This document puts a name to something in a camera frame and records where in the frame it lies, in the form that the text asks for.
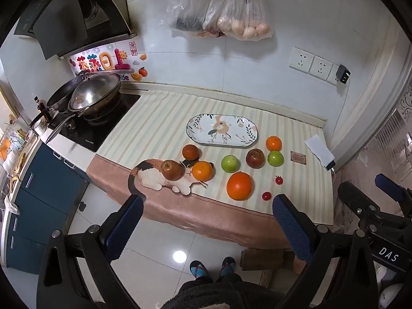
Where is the colourful character wall sticker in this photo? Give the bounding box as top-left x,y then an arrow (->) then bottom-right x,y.
67,48 -> 134,75

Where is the steel wok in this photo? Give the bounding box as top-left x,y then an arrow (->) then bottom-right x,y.
45,84 -> 123,144

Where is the black glass cooktop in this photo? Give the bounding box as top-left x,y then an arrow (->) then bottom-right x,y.
48,92 -> 142,152

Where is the white charger cable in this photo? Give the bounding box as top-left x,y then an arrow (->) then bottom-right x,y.
331,84 -> 349,155

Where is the steel wok lid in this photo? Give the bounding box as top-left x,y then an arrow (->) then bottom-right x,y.
67,72 -> 122,113

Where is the plastic bag of eggs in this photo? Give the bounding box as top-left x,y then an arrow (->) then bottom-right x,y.
204,0 -> 275,42

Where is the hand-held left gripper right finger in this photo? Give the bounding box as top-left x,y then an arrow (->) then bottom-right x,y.
272,194 -> 378,309

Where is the wooden block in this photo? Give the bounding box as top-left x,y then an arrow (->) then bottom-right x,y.
240,248 -> 295,273

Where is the large orange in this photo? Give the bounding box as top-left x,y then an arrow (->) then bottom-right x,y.
226,171 -> 253,201

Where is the blue striped slipper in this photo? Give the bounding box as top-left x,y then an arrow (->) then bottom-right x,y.
190,260 -> 210,279
220,256 -> 237,277

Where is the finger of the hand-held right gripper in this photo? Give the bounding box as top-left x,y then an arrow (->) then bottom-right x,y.
337,181 -> 391,223
374,173 -> 412,207

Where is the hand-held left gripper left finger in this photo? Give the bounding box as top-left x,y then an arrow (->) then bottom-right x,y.
37,194 -> 144,309

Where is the oval floral ceramic plate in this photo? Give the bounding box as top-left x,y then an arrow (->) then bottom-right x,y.
186,113 -> 259,148

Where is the small orange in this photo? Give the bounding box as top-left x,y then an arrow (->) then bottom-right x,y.
266,136 -> 282,152

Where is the medium orange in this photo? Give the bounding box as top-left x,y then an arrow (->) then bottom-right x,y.
192,161 -> 214,182

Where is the blue kitchen cabinet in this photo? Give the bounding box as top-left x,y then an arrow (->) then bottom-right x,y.
0,142 -> 91,275

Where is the plastic bag with dark contents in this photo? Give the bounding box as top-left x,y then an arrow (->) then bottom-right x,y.
160,0 -> 222,37

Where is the black range hood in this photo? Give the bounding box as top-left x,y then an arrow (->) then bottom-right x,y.
0,0 -> 138,61

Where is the dark red apple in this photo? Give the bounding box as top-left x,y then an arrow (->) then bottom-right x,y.
245,149 -> 265,169

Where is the grey plug charger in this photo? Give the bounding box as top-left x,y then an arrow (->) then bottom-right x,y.
335,65 -> 352,86

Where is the white cloth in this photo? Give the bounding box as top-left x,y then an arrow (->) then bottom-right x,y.
377,264 -> 412,309

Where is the green apple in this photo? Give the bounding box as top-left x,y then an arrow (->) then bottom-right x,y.
221,155 -> 239,173
267,150 -> 285,167

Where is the dark frying pan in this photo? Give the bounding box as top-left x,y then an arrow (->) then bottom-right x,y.
29,75 -> 82,130

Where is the reddish orange apple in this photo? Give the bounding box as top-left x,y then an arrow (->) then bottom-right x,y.
182,144 -> 200,161

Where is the brownish red apple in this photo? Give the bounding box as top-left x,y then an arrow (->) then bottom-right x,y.
161,160 -> 182,181

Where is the person's black fleece clothing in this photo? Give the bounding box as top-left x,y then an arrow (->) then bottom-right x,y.
174,273 -> 290,309

